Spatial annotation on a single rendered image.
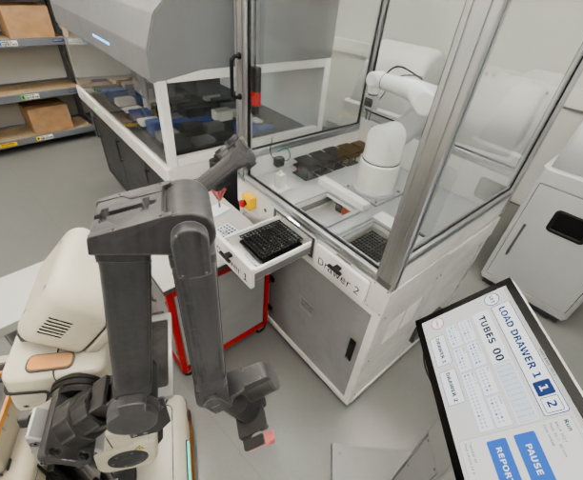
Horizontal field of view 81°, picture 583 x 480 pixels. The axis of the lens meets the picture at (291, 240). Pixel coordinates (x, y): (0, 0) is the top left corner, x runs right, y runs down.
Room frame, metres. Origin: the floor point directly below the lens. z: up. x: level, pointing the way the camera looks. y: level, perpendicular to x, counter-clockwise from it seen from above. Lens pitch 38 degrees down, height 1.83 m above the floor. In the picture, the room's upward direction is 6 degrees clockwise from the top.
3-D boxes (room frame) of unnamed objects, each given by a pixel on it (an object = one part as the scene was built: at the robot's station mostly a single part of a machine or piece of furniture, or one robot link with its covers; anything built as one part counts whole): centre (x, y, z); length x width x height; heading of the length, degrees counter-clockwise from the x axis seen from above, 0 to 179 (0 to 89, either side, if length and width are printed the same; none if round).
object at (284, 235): (1.18, 0.09, 0.87); 0.22 x 0.18 x 0.06; 133
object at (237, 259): (1.04, 0.23, 0.87); 0.29 x 0.02 x 0.11; 43
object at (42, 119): (3.81, 2.99, 0.28); 0.41 x 0.32 x 0.28; 140
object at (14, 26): (3.90, 2.92, 1.22); 0.41 x 0.32 x 0.28; 140
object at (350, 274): (1.03, -0.21, 0.87); 0.29 x 0.02 x 0.11; 43
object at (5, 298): (0.84, 1.04, 0.38); 0.30 x 0.30 x 0.76; 50
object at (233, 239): (1.19, 0.08, 0.86); 0.40 x 0.26 x 0.06; 133
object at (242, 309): (1.35, 0.51, 0.38); 0.62 x 0.58 x 0.76; 43
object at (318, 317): (1.55, -0.38, 0.40); 1.03 x 0.95 x 0.80; 43
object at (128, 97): (2.74, 0.93, 1.13); 1.78 x 1.14 x 0.45; 43
